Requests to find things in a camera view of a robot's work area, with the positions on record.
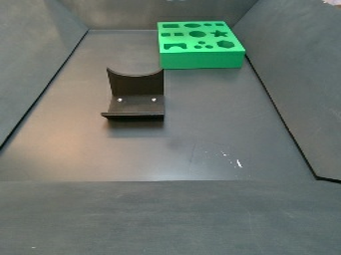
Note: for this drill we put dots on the black curved holder bracket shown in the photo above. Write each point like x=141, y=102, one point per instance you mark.
x=137, y=89

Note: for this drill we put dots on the green shape sorter block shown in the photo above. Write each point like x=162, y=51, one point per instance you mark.
x=198, y=45

